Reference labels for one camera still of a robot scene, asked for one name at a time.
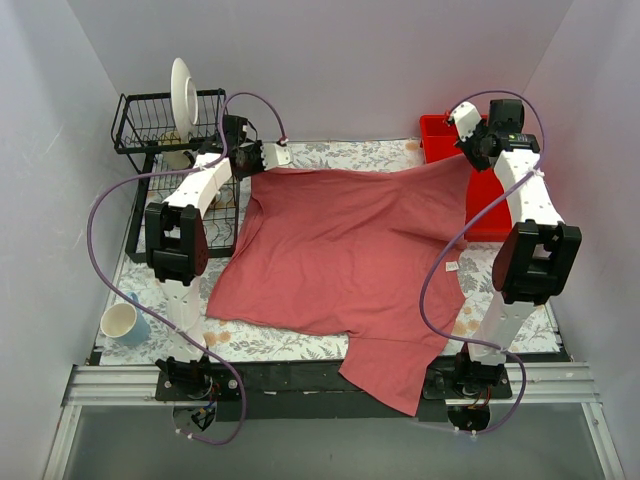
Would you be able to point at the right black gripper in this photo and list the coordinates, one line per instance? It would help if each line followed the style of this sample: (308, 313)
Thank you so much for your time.
(473, 150)

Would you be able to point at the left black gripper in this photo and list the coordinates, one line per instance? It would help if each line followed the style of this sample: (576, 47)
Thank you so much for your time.
(252, 160)

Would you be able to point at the pink red t shirt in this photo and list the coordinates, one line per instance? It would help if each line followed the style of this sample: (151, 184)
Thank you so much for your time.
(332, 251)

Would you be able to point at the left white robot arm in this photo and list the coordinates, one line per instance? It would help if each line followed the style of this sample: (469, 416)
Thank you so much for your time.
(175, 239)

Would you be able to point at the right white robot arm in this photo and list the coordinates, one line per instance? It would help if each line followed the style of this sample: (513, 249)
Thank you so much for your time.
(535, 259)

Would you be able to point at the white ceramic plate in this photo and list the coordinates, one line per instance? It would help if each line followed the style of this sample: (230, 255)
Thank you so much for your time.
(184, 101)

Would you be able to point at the blue white mug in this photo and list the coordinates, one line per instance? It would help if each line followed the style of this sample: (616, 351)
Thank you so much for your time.
(125, 324)

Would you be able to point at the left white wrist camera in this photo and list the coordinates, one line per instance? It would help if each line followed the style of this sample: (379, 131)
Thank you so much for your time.
(275, 155)

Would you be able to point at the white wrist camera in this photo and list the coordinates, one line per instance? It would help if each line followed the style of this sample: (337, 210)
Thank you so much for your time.
(465, 118)
(275, 155)

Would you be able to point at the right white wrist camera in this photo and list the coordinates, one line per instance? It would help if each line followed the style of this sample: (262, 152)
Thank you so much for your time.
(465, 118)

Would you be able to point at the black wire dish rack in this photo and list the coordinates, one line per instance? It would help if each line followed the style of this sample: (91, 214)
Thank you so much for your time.
(138, 123)

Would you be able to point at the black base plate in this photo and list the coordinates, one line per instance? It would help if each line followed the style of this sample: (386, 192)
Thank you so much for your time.
(314, 389)

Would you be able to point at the aluminium frame rail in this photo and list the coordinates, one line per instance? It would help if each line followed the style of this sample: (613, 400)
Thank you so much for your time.
(544, 383)

